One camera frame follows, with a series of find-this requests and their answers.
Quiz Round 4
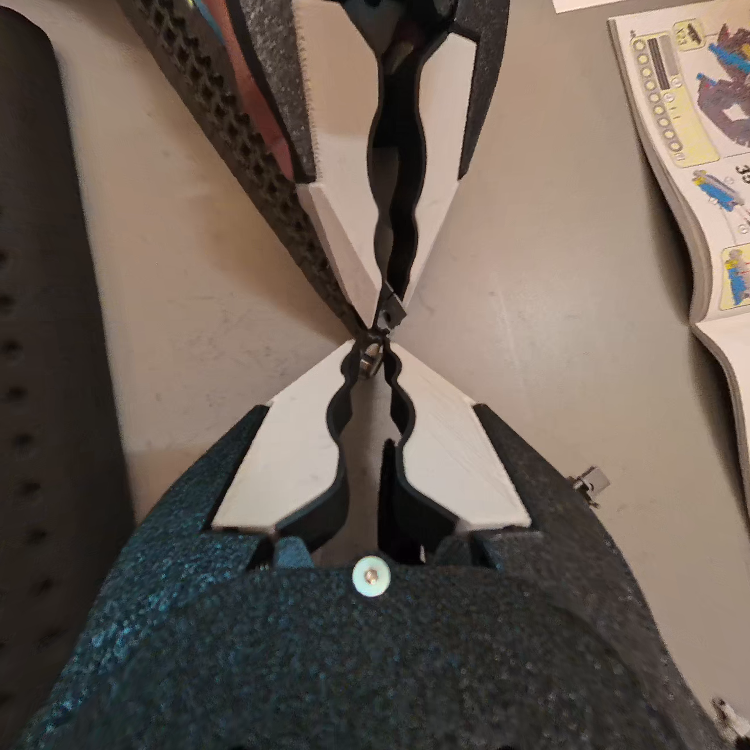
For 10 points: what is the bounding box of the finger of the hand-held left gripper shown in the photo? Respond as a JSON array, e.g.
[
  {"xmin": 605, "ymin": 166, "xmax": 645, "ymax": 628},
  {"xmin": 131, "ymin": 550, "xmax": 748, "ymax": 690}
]
[
  {"xmin": 295, "ymin": 0, "xmax": 390, "ymax": 330},
  {"xmin": 401, "ymin": 31, "xmax": 479, "ymax": 307}
]

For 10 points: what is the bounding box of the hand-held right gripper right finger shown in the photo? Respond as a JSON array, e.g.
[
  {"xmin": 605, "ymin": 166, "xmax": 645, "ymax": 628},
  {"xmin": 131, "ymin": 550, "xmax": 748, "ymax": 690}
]
[{"xmin": 378, "ymin": 341, "xmax": 532, "ymax": 552}]

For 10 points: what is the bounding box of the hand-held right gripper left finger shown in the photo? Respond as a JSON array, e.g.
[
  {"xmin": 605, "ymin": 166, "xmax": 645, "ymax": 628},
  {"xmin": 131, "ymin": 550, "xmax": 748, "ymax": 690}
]
[{"xmin": 211, "ymin": 341, "xmax": 360, "ymax": 552}]

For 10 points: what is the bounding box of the grey toy track chain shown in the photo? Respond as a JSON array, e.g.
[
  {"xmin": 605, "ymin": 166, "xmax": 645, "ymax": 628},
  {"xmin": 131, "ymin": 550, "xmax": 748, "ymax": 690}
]
[{"xmin": 117, "ymin": 0, "xmax": 408, "ymax": 346}]

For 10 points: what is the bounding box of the pile of grey links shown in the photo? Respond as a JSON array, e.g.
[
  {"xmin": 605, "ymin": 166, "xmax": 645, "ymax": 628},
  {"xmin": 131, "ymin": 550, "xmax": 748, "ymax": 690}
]
[{"xmin": 568, "ymin": 466, "xmax": 611, "ymax": 507}]

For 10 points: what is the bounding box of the single grey track link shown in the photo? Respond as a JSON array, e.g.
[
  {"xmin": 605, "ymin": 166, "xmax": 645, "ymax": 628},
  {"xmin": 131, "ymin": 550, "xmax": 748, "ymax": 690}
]
[{"xmin": 354, "ymin": 337, "xmax": 388, "ymax": 379}]

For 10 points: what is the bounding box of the grey desk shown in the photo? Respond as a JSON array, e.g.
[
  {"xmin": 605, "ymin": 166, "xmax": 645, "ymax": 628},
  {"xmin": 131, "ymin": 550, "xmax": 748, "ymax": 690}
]
[{"xmin": 53, "ymin": 0, "xmax": 750, "ymax": 721}]

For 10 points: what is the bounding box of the blue printed sticker sheet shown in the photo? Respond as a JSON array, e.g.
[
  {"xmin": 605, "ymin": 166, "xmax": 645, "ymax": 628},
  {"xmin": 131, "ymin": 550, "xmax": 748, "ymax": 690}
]
[{"xmin": 552, "ymin": 0, "xmax": 636, "ymax": 14}]

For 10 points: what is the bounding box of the open instruction booklet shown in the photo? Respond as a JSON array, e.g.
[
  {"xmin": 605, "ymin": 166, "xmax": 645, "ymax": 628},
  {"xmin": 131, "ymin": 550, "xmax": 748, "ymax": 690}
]
[{"xmin": 608, "ymin": 0, "xmax": 750, "ymax": 505}]

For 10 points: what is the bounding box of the black perforated pad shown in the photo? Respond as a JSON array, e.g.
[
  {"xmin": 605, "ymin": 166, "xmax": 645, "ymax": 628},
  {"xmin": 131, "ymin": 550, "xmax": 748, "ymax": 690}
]
[{"xmin": 0, "ymin": 9, "xmax": 137, "ymax": 733}]

